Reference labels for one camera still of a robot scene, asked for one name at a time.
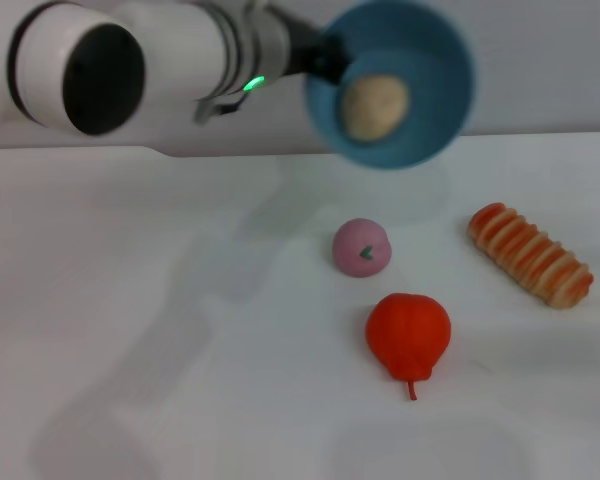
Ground left arm cable silver plug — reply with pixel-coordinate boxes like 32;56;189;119
193;92;246;126

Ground orange striped long bread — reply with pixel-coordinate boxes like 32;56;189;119
466;202;594;310

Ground pink peach bun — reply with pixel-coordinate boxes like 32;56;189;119
331;217;394;278

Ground red toy pear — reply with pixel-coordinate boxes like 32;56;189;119
364;292;452;402

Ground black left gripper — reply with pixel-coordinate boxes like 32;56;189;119
272;4;355;87

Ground beige egg yolk pastry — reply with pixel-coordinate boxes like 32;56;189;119
339;73;411;143

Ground blue plastic bowl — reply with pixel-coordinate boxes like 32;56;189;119
303;0;479;171

